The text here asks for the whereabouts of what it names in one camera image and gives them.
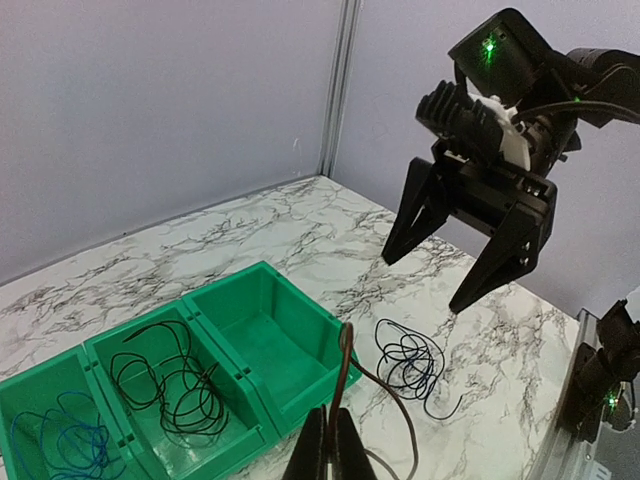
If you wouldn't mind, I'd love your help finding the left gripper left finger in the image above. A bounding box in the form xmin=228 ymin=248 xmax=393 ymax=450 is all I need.
xmin=282 ymin=407 xmax=327 ymax=480

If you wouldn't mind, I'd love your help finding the green bin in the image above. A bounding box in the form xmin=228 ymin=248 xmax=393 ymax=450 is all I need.
xmin=183 ymin=262 xmax=342 ymax=437
xmin=1 ymin=347 xmax=130 ymax=479
xmin=84 ymin=301 xmax=277 ymax=479

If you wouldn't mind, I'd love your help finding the left green bin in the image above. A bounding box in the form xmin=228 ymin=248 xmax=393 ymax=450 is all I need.
xmin=1 ymin=347 xmax=130 ymax=479

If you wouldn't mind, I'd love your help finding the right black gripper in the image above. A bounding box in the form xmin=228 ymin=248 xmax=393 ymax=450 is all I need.
xmin=382 ymin=140 xmax=557 ymax=313

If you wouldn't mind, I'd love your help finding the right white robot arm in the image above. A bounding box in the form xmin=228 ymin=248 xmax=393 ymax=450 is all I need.
xmin=382 ymin=8 xmax=639 ymax=313

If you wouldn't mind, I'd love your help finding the middle green bin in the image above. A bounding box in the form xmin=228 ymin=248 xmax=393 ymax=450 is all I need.
xmin=84 ymin=301 xmax=277 ymax=479

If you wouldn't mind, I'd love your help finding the brown cable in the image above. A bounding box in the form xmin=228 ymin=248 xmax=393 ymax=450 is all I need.
xmin=109 ymin=322 xmax=201 ymax=411
xmin=159 ymin=364 xmax=231 ymax=437

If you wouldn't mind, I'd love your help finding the light blue cable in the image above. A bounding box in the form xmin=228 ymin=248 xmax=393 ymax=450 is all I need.
xmin=10 ymin=390 xmax=129 ymax=476

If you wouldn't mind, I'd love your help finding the front aluminium rail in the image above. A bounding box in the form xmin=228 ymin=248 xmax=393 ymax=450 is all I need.
xmin=519 ymin=307 xmax=640 ymax=480

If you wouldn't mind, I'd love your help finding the dark blue cable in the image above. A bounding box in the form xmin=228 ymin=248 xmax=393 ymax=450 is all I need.
xmin=374 ymin=318 xmax=461 ymax=421
xmin=327 ymin=322 xmax=421 ymax=480

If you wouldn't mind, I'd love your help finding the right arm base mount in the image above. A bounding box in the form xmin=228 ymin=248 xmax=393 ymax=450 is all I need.
xmin=559 ymin=299 xmax=639 ymax=443

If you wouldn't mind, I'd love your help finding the right green bin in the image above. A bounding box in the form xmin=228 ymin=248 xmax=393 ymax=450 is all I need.
xmin=183 ymin=262 xmax=342 ymax=437

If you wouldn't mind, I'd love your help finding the right aluminium frame post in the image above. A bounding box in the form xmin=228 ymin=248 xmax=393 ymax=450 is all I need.
xmin=317 ymin=0 xmax=363 ymax=178

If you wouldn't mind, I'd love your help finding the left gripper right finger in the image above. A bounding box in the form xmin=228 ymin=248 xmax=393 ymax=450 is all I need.
xmin=332 ymin=408 xmax=377 ymax=480

